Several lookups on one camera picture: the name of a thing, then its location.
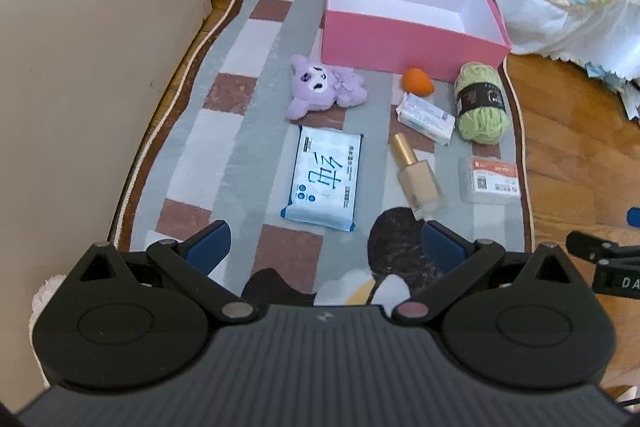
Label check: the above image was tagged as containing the clear box orange label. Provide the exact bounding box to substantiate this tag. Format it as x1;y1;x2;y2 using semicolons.
459;156;521;206

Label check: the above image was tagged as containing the gold cap perfume bottle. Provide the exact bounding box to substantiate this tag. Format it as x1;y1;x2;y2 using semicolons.
390;133;446;221

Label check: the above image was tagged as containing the green yarn ball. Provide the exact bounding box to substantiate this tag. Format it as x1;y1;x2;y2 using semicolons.
454;62;510;145

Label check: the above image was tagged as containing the white soap packet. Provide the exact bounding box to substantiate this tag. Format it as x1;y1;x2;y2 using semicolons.
396;93;456;145

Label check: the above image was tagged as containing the blue wet wipes pack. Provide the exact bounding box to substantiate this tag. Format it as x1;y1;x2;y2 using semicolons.
281;126;363;232

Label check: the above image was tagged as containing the orange makeup sponge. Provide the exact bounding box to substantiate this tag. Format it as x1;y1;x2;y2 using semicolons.
400;67;435;96

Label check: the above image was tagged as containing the purple plush toy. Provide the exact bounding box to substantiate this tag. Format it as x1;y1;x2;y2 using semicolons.
286;55;368;121

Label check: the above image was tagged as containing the pink cardboard box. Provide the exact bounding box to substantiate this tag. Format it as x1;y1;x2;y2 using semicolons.
321;0;511;82

